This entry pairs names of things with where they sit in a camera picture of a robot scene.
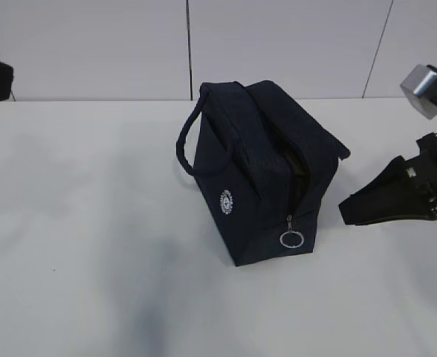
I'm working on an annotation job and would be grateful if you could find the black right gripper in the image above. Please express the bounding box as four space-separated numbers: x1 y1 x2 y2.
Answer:
339 132 437 225

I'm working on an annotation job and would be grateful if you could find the navy blue lunch bag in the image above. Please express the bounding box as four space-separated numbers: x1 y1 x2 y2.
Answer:
176 80 351 266

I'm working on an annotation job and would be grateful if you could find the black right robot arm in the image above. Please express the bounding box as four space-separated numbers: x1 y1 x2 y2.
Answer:
339 65 437 225

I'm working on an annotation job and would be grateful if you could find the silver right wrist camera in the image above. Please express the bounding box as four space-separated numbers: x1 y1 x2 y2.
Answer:
400 64 437 120

